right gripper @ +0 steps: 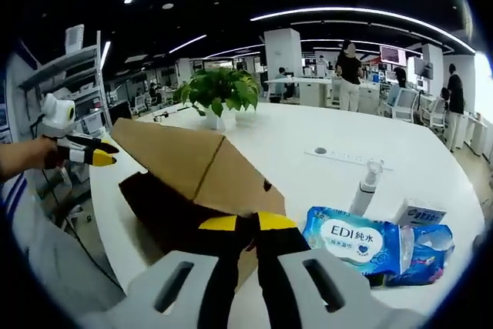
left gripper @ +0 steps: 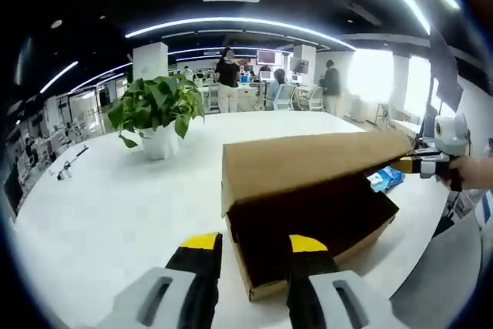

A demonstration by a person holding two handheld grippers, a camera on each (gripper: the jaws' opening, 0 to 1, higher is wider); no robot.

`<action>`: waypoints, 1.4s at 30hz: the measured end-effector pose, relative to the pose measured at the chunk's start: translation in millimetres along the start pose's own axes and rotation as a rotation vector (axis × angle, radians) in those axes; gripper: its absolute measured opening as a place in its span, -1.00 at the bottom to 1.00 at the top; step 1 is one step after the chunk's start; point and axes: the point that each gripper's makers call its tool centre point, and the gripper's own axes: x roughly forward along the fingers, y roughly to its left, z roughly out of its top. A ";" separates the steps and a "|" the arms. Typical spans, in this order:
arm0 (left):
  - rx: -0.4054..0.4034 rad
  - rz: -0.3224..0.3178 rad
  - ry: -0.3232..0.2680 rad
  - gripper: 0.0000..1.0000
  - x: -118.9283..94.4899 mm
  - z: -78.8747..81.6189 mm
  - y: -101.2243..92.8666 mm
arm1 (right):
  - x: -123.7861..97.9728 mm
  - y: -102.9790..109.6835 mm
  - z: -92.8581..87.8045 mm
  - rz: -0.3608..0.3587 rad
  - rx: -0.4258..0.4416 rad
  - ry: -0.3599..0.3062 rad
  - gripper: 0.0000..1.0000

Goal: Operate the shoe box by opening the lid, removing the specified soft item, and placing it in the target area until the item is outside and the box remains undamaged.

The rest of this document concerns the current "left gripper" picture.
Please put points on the long curved ceiling light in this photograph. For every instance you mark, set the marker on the long curved ceiling light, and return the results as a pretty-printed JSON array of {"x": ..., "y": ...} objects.
[{"x": 239, "y": 24}]

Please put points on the blue soft packet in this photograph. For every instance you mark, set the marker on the blue soft packet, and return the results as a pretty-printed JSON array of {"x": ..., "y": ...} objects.
[{"x": 389, "y": 180}]

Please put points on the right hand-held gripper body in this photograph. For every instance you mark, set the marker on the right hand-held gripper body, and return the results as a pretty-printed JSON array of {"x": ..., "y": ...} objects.
[{"x": 452, "y": 132}]

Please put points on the small white black tool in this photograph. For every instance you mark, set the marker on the small white black tool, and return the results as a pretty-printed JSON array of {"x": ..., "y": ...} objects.
[{"x": 67, "y": 167}]

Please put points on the white office chair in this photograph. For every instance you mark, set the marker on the white office chair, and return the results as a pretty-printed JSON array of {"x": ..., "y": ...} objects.
[
  {"x": 286, "y": 97},
  {"x": 312, "y": 98}
]

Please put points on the dark screen on stand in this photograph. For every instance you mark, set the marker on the dark screen on stand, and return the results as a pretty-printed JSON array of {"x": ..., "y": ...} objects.
[{"x": 447, "y": 74}]

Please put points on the person's white shirt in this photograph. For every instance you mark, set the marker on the person's white shirt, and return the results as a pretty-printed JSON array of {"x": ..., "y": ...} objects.
[{"x": 486, "y": 209}]

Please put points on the wall monitor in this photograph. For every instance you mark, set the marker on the wall monitor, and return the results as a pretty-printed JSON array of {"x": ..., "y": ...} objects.
[
  {"x": 299, "y": 65},
  {"x": 269, "y": 58}
]

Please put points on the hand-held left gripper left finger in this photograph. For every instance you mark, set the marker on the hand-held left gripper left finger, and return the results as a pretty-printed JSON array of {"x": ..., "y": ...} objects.
[{"x": 181, "y": 290}]

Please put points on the brown cardboard shoe box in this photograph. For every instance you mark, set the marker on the brown cardboard shoe box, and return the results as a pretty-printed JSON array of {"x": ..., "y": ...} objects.
[{"x": 300, "y": 167}]

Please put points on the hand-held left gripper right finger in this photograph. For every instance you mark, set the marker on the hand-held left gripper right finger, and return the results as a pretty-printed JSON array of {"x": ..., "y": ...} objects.
[{"x": 319, "y": 294}]

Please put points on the potted green plant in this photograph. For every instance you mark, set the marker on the potted green plant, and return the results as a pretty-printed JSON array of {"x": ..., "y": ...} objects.
[{"x": 154, "y": 105}]

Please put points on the person's right hand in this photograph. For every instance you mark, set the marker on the person's right hand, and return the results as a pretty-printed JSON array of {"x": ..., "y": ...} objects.
[{"x": 464, "y": 171}]

